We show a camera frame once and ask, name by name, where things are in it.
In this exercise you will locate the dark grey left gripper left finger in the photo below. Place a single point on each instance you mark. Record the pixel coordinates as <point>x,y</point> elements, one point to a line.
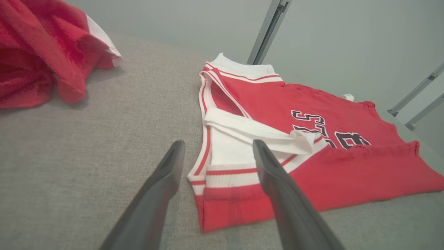
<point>152,208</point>

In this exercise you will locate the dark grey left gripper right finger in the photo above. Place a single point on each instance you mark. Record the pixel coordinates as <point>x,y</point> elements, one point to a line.
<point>295,215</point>

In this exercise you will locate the red white basketball jersey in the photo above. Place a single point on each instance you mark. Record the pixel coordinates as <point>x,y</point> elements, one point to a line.
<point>347,173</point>

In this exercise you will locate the red shorts with white waistband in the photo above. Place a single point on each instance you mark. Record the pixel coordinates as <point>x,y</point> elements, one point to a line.
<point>34,52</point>

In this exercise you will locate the grey fabric sofa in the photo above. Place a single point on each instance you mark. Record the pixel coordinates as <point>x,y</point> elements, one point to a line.
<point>86,156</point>

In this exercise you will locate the grey metal frame bar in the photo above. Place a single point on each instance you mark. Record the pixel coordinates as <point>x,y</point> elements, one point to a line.
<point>416,91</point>
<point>425,111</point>

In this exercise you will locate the grey partition post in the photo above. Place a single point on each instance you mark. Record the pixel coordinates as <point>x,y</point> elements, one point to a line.
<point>269,31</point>

